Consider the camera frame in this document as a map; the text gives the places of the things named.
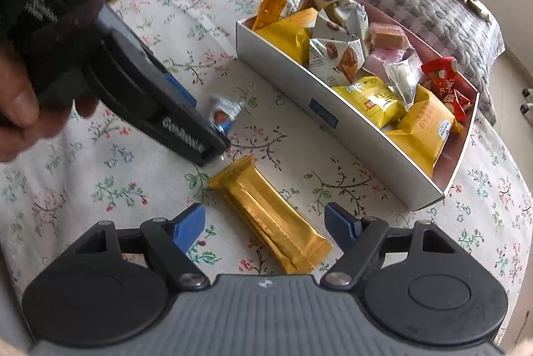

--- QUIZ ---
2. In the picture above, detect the orange silver snack packet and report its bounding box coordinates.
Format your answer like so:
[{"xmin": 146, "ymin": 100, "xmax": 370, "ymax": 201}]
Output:
[{"xmin": 251, "ymin": 0, "xmax": 287, "ymax": 31}]

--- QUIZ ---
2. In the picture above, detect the clear brown biscuit pack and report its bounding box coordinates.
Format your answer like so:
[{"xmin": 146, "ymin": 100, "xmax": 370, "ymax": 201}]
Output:
[{"xmin": 369, "ymin": 22, "xmax": 409, "ymax": 50}]

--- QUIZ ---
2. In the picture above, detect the person's left hand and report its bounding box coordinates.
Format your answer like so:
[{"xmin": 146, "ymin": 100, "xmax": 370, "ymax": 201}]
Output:
[{"xmin": 0, "ymin": 38, "xmax": 101, "ymax": 165}]

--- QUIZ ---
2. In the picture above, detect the blue white candy packet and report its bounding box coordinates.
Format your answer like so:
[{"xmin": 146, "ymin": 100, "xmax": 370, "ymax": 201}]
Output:
[{"xmin": 207, "ymin": 95, "xmax": 244, "ymax": 136}]

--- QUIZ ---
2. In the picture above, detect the long gold foil snack bar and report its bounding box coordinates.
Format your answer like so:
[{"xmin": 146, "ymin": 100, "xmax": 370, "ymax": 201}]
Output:
[{"xmin": 209, "ymin": 155, "xmax": 332, "ymax": 274}]

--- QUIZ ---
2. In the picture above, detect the floral tablecloth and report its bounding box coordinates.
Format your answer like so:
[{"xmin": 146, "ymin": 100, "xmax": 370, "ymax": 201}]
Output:
[{"xmin": 0, "ymin": 0, "xmax": 533, "ymax": 344}]

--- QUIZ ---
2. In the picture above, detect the white pink cardboard box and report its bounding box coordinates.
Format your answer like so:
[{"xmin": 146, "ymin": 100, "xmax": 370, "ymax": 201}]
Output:
[{"xmin": 236, "ymin": 0, "xmax": 478, "ymax": 211}]

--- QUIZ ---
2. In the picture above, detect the orange-yellow snack pack left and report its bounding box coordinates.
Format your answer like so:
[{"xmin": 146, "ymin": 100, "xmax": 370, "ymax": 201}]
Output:
[{"xmin": 257, "ymin": 8, "xmax": 318, "ymax": 66}]

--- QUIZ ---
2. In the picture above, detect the orange-yellow snack pack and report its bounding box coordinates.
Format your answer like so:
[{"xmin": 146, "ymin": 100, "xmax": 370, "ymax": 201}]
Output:
[
  {"xmin": 385, "ymin": 85, "xmax": 463, "ymax": 178},
  {"xmin": 257, "ymin": 8, "xmax": 318, "ymax": 66}
]

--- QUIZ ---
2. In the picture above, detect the orange-yellow snack pack right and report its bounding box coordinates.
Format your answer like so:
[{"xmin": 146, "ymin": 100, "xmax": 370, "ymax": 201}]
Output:
[{"xmin": 385, "ymin": 85, "xmax": 463, "ymax": 178}]

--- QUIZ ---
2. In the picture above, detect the yellow snack pack middle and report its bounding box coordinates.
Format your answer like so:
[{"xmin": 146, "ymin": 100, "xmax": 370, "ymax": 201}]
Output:
[{"xmin": 333, "ymin": 76, "xmax": 406, "ymax": 129}]

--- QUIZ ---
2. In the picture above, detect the white nut snack packet front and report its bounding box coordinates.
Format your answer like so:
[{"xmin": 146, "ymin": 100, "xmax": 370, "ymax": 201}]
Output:
[{"xmin": 308, "ymin": 38, "xmax": 365, "ymax": 87}]

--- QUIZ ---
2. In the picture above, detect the white nut snack packet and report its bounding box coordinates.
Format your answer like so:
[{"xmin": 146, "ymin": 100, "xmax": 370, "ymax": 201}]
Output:
[
  {"xmin": 312, "ymin": 0, "xmax": 369, "ymax": 42},
  {"xmin": 308, "ymin": 38, "xmax": 365, "ymax": 87}
]

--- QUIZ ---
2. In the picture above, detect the clear white candy packet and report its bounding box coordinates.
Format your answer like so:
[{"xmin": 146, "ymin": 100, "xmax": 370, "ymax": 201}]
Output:
[{"xmin": 384, "ymin": 48, "xmax": 423, "ymax": 111}]

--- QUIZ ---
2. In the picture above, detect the white nut snack packet back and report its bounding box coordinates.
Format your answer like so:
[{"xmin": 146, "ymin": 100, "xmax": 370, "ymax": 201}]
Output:
[{"xmin": 312, "ymin": 0, "xmax": 369, "ymax": 42}]

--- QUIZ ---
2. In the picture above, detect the pink snack packet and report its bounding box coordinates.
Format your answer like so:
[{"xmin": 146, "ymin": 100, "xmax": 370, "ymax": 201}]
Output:
[{"xmin": 362, "ymin": 48, "xmax": 413, "ymax": 81}]

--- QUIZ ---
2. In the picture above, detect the red candy packet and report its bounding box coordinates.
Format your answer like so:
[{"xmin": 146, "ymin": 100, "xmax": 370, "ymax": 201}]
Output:
[{"xmin": 421, "ymin": 57, "xmax": 472, "ymax": 123}]

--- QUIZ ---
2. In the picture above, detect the white office chair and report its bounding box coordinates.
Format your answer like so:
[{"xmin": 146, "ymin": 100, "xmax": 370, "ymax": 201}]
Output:
[{"xmin": 519, "ymin": 88, "xmax": 533, "ymax": 123}]

